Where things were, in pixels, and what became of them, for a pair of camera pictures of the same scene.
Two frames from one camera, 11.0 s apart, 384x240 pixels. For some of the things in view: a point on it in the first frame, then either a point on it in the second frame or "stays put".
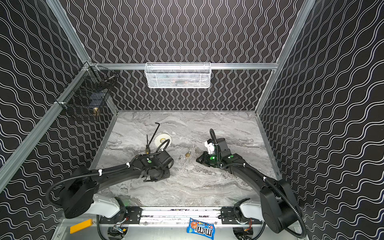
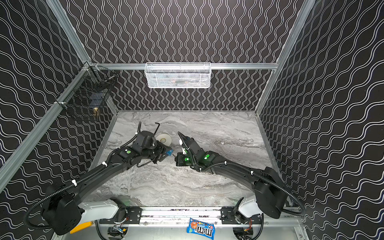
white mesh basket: [178, 75] stays put
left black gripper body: [154, 173] -> [160, 151]
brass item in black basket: [96, 111] stays put
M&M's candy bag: [201, 228] stays put
